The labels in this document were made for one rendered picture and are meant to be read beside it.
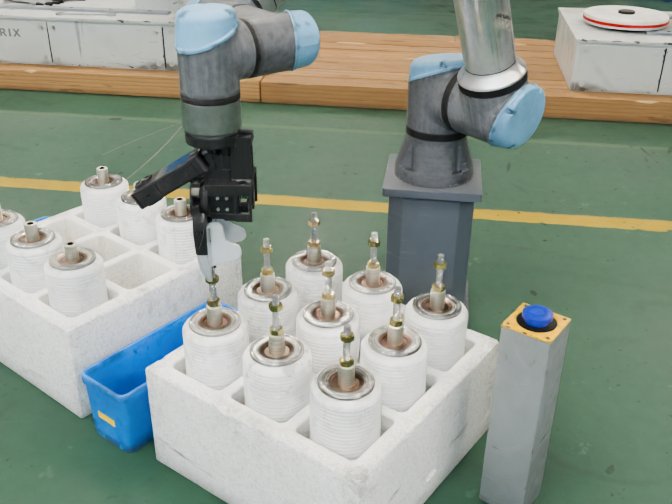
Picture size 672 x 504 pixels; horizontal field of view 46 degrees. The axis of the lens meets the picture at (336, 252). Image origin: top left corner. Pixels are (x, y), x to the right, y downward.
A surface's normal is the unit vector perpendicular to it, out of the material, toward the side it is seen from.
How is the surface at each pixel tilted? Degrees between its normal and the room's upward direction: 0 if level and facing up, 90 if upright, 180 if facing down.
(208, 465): 90
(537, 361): 90
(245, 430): 90
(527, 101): 97
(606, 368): 0
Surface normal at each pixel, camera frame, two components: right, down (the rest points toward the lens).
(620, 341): 0.01, -0.88
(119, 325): 0.77, 0.30
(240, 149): -0.01, 0.47
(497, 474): -0.59, 0.37
